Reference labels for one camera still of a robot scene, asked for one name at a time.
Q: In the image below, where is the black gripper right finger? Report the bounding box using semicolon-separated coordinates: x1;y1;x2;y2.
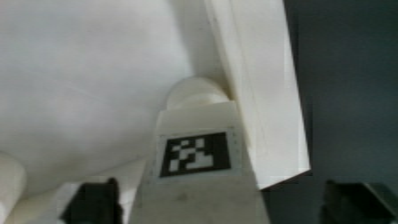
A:
320;180;398;224

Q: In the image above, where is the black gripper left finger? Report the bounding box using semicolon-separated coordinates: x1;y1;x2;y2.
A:
61;178;123;224

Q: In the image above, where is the white square table top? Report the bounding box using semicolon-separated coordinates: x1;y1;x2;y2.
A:
0;0;315;224

